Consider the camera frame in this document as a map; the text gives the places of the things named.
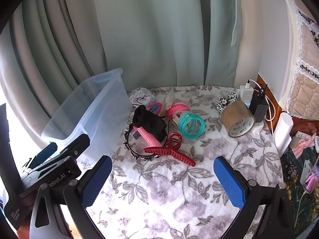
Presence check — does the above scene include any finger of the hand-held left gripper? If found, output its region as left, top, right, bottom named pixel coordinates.
left=29, top=134, right=91, bottom=173
left=25, top=141, right=59, bottom=170

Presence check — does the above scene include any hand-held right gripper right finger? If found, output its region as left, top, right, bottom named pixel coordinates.
left=213, top=156, right=302, bottom=239

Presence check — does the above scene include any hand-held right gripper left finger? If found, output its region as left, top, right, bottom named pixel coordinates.
left=29, top=156, right=112, bottom=239

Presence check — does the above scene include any clear plastic container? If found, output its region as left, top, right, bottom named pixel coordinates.
left=40, top=68, right=135, bottom=163

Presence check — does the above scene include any teal filament coil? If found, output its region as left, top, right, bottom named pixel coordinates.
left=178, top=111, right=207, bottom=138

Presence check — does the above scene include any red hair claw clip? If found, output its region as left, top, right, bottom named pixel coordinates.
left=144, top=132, right=197, bottom=167

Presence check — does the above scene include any pink filament coil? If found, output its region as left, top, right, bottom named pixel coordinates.
left=166, top=100, right=192, bottom=120

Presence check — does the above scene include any black studded headband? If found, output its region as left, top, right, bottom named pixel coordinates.
left=123, top=121, right=173, bottom=161

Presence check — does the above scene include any white floral blanket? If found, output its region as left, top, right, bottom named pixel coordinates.
left=80, top=85, right=285, bottom=239

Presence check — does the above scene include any white power strip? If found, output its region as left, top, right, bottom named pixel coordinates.
left=245, top=119, right=265, bottom=135

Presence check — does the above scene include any brown packing tape roll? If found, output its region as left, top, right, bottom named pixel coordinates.
left=221, top=101, right=256, bottom=138

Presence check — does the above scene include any dark floral rug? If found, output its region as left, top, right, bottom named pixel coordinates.
left=280, top=139, right=319, bottom=234

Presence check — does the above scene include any pink hair roller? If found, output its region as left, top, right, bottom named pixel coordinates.
left=132, top=126, right=162, bottom=147

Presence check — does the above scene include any large white paper roll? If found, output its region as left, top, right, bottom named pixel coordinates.
left=273, top=112, right=294, bottom=158

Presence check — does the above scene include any black cloth pouch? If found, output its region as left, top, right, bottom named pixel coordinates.
left=132, top=105, right=167, bottom=142

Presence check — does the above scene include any leopard print scrunchie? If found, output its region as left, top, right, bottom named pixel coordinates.
left=217, top=91, right=238, bottom=115

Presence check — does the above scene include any black charger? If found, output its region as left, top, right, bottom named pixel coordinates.
left=249, top=90, right=271, bottom=122

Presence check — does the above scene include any crumpled grey paper flower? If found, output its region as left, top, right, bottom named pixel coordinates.
left=129, top=87, right=156, bottom=106

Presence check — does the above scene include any white smartphone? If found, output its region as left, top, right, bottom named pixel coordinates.
left=300, top=159, right=319, bottom=195

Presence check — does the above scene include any pink wavy cloth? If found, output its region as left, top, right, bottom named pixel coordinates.
left=293, top=134, right=317, bottom=158

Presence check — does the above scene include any white tube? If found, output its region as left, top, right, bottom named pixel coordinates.
left=295, top=131, right=312, bottom=142

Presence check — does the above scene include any white charger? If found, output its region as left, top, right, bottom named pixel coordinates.
left=237, top=80, right=257, bottom=106

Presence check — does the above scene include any bag of cotton swabs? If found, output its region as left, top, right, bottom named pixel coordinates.
left=162, top=86, right=176, bottom=110

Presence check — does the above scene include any beige quilted bed cover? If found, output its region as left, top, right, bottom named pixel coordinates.
left=277, top=0, right=319, bottom=120

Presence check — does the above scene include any grey-green curtain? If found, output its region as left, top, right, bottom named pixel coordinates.
left=0, top=0, right=244, bottom=140

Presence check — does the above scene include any wooden bed frame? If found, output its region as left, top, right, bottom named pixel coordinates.
left=257, top=73, right=319, bottom=140

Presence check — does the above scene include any black charger cable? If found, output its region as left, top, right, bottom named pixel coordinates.
left=256, top=84, right=269, bottom=99

